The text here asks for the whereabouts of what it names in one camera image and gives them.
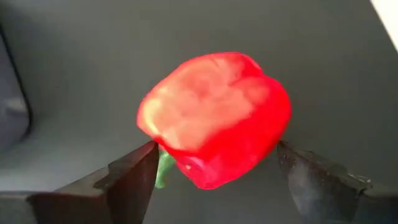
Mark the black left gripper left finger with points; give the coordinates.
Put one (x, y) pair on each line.
(124, 193)

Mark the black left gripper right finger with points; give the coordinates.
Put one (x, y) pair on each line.
(320, 189)

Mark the red bell pepper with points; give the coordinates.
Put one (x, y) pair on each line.
(217, 124)

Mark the clear plastic bin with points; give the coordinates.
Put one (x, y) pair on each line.
(11, 109)

